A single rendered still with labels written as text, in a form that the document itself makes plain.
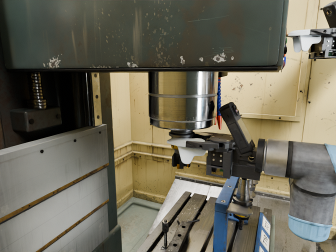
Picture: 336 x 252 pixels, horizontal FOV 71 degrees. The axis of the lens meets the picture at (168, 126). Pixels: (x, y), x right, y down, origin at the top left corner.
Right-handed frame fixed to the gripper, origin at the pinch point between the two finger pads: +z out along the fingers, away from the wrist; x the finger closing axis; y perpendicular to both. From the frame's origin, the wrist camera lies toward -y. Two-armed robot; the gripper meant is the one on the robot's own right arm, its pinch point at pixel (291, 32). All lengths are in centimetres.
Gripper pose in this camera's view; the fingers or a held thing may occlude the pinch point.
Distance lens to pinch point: 82.8
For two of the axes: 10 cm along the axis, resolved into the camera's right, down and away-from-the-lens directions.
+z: -10.0, 0.2, -0.9
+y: 0.0, 9.8, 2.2
